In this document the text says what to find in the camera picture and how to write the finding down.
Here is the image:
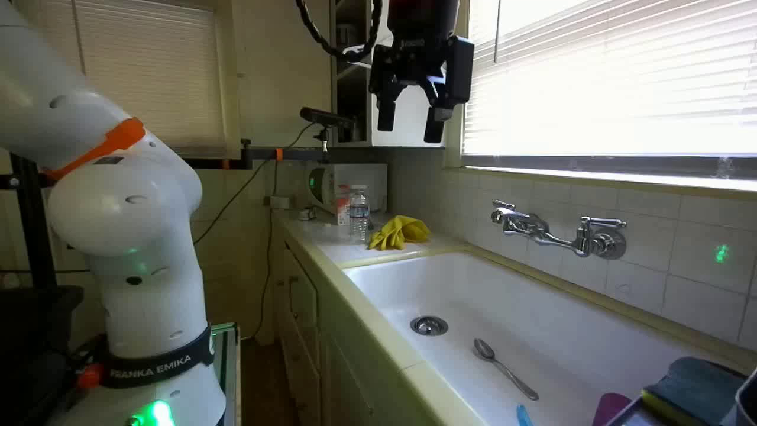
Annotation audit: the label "white sink basin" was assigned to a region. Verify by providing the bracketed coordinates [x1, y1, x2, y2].
[343, 248, 712, 426]

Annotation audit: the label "thin black camera cable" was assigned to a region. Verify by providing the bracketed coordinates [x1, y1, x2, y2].
[192, 120, 317, 247]

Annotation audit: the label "silver spoon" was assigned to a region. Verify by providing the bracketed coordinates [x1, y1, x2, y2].
[470, 337, 542, 402]

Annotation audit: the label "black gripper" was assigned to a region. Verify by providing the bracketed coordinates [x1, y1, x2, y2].
[370, 0, 463, 144]

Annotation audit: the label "purple plastic cup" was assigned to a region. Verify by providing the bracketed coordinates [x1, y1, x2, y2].
[592, 391, 635, 426]

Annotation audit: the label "metal sink drain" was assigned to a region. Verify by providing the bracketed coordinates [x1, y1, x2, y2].
[410, 312, 451, 338]

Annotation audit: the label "white window blind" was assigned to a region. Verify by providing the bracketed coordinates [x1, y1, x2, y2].
[74, 0, 225, 152]
[463, 0, 757, 161]

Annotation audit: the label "cream lower cabinets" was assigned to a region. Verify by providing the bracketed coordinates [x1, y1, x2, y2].
[269, 227, 428, 426]

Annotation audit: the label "yellow rubber gloves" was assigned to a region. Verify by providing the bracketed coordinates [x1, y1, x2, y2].
[367, 214, 435, 253]

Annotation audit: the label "small white red container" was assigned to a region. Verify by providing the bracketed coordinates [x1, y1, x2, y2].
[334, 184, 356, 232]

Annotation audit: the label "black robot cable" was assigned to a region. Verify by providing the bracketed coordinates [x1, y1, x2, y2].
[293, 0, 386, 65]

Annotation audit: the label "black clamp bar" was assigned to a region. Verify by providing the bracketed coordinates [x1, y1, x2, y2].
[179, 138, 398, 174]

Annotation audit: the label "chrome wall faucet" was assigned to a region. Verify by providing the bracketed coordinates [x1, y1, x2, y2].
[489, 196, 631, 264]

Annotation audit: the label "green edged rack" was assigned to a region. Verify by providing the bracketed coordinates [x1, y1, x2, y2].
[209, 320, 243, 426]

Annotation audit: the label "black metal stand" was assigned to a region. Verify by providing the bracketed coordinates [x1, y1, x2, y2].
[0, 152, 87, 426]

